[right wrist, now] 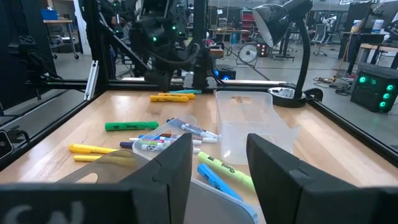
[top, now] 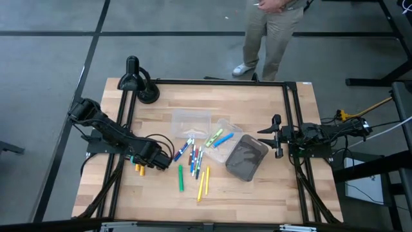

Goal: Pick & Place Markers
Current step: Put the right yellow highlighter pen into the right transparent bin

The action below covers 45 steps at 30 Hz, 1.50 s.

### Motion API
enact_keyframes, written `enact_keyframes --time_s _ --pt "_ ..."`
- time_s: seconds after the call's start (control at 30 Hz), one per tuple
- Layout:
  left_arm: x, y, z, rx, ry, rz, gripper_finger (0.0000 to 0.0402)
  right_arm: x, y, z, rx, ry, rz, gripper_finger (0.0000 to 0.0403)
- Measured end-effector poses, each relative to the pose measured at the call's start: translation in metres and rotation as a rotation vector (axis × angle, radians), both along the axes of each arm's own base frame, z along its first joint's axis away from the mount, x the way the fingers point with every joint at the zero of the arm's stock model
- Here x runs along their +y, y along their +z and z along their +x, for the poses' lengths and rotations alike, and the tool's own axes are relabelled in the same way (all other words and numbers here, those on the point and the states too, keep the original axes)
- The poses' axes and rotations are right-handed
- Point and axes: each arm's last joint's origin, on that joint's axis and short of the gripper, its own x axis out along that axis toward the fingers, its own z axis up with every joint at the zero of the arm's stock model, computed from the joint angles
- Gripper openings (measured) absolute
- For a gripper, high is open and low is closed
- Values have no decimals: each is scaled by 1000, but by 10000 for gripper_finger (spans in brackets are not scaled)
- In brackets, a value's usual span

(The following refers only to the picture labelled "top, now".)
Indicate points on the dark grey translucent bin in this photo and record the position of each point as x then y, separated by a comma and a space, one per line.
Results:
246, 159

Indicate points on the white box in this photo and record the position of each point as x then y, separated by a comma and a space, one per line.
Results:
363, 190

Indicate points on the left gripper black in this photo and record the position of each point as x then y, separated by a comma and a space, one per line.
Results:
161, 159

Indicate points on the brown dry-erase marker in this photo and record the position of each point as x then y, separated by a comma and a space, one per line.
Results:
190, 159

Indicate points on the dark green highlighter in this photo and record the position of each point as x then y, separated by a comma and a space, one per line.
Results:
181, 178

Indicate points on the black aluminium table frame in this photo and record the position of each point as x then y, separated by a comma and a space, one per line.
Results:
225, 82

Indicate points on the black desk frame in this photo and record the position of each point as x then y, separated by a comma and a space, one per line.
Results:
370, 81

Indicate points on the teal dry-erase marker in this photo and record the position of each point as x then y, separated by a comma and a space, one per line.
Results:
192, 166

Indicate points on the light green highlighter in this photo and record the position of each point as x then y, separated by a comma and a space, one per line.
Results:
214, 138

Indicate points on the clear plastic bin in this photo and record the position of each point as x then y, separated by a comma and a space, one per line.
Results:
230, 151
190, 124

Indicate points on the green dry-erase marker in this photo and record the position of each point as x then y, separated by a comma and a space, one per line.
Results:
197, 161

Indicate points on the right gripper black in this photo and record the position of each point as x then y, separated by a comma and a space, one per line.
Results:
286, 133

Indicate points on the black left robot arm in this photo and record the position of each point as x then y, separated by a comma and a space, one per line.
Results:
106, 129

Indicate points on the cyan highlighter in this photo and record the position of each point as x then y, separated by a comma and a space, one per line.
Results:
131, 160

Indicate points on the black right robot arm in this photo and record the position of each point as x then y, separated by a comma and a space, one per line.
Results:
331, 132

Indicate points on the blue dry-erase marker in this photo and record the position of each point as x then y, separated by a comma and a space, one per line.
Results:
181, 150

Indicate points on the person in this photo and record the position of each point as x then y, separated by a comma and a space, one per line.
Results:
277, 38

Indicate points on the blue highlighter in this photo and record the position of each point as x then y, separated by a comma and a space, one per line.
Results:
223, 140

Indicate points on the pink dry-erase marker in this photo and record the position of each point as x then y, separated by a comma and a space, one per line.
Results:
195, 154

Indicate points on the navy dry-erase marker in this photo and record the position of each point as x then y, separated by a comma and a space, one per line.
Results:
199, 165

